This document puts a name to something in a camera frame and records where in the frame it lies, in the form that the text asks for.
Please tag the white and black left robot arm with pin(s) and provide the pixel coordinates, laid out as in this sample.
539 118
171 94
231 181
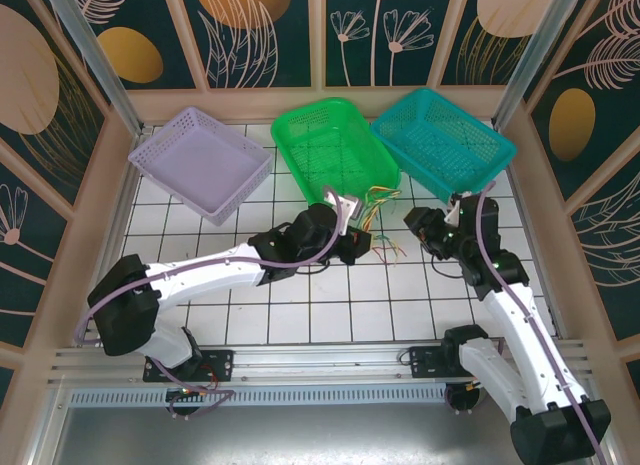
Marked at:
200 280

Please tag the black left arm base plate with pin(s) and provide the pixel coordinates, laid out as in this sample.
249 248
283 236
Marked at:
220 365

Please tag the aluminium mounting rail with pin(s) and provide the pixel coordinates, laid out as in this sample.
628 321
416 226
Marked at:
320 360

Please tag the grey metal sheet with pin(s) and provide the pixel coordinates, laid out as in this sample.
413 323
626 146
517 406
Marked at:
320 435

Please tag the aluminium frame post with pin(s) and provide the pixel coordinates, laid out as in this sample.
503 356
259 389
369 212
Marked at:
533 60
98 60

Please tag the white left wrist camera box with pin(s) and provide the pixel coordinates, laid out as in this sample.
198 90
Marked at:
350 205

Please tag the teal plastic basket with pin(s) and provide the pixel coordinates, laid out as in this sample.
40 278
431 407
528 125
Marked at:
445 140

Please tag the yellow power connector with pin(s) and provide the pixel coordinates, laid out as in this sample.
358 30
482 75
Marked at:
202 394
472 385

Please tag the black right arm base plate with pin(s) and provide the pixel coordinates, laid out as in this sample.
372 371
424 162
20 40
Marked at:
425 365

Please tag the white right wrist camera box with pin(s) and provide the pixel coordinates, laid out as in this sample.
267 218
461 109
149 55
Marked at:
454 212

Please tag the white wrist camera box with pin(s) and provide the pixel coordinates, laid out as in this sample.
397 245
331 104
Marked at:
454 212
350 205

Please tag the lilac plastic basket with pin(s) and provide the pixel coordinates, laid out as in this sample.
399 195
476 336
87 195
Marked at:
200 155

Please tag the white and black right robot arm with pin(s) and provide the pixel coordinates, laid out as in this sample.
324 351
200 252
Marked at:
515 335

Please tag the green plastic basket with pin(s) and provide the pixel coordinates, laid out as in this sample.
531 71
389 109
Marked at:
325 150

